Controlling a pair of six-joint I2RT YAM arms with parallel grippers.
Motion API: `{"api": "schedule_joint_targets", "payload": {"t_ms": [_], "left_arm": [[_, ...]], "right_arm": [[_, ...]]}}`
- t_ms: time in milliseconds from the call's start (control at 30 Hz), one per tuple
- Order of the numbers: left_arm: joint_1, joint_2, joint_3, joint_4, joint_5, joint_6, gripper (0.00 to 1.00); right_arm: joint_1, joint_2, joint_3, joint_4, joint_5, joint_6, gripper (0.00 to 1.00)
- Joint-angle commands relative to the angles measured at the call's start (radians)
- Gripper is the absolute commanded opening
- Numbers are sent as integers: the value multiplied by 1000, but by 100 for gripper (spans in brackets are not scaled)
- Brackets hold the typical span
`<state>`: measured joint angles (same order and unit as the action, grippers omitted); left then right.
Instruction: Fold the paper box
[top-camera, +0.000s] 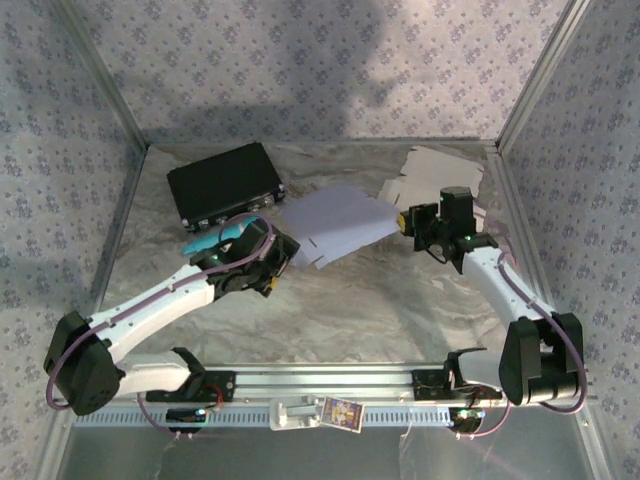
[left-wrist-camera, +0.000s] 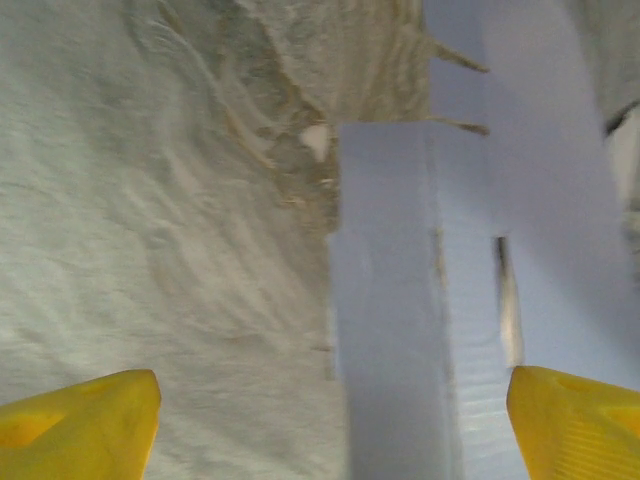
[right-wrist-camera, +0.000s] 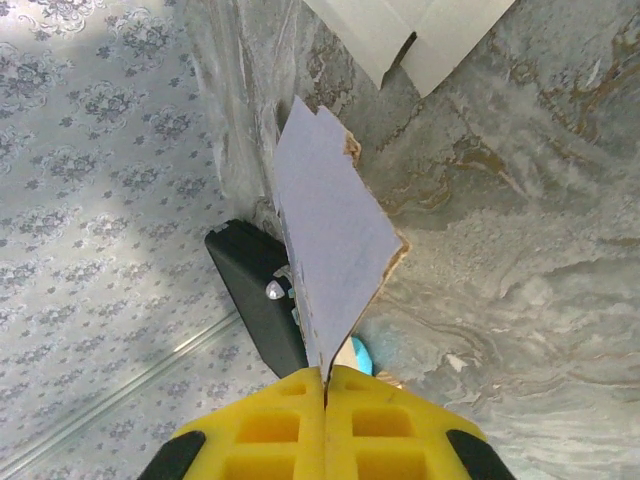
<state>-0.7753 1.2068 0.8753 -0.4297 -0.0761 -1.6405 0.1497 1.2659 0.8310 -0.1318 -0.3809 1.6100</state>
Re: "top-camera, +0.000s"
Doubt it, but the pale lavender paper box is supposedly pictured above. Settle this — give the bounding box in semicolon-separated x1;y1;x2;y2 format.
278;183;402;272

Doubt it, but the white paper box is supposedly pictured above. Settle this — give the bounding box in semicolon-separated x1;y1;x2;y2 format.
377;145;490;224

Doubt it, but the teal marker pen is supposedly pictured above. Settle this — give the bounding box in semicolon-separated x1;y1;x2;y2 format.
182;214;261;259

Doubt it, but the black hard case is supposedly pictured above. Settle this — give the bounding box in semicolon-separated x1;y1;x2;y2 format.
166;142;288;235

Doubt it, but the colourful printed card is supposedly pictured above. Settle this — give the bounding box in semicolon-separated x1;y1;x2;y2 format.
318;395;366;434

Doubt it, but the black left controller board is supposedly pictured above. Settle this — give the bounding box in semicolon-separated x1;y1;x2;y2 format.
165;406;209;434

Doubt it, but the black controller board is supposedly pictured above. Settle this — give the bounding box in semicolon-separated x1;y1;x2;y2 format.
448;406;487;434
165;406;209;434

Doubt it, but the black right controller board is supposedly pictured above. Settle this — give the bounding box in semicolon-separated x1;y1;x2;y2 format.
448;406;487;434

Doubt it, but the grey metal sheet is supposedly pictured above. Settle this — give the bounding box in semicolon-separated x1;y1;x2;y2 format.
59;423;601;480

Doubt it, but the aluminium side rail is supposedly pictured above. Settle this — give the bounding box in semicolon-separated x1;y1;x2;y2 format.
485;144;556;321
82;142;151;326

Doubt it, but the aluminium mounting rail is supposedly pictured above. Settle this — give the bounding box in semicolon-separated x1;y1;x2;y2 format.
119;363;506;404

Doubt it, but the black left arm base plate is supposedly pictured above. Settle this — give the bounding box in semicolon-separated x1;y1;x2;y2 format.
144;372;237;403

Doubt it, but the white plastic bracket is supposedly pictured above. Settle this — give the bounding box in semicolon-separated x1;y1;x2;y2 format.
268;393;322;432

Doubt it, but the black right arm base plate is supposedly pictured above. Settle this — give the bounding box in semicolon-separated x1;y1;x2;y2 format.
412;368;503;401

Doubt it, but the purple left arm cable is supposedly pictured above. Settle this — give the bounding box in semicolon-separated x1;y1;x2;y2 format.
45;213;277;444

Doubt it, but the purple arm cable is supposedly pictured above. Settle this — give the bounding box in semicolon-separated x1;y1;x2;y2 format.
45;213;277;444
452;214;587;442

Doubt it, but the grey slotted cable duct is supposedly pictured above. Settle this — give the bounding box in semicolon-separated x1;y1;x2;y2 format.
73;402;464;427

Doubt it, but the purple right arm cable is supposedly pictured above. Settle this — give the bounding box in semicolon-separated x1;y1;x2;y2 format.
452;214;587;442

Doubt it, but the aluminium frame post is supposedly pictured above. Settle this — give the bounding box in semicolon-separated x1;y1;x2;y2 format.
52;0;151;151
494;0;599;154

